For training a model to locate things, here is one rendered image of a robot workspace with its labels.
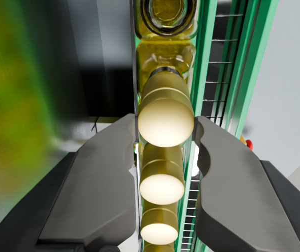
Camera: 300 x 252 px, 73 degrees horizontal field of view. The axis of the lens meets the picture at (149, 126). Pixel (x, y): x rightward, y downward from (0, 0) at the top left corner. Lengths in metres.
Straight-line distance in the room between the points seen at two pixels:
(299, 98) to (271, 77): 0.11
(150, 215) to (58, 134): 0.14
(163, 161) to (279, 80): 0.50
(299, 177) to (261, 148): 1.42
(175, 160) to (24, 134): 0.13
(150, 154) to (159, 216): 0.06
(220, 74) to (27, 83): 0.32
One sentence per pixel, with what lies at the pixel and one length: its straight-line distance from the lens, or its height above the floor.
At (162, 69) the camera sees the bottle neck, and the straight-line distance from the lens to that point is 0.17.
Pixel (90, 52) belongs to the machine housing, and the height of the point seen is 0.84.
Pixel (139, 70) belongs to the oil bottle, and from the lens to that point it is 0.18.
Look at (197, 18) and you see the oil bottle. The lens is 0.18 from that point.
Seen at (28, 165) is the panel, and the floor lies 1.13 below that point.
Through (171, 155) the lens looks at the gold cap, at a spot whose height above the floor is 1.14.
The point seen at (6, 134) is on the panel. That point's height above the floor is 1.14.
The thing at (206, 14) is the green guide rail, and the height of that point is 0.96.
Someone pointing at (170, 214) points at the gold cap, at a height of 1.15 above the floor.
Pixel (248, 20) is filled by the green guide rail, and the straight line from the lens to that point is 0.38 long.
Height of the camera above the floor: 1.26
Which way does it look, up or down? 58 degrees down
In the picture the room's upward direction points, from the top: 174 degrees counter-clockwise
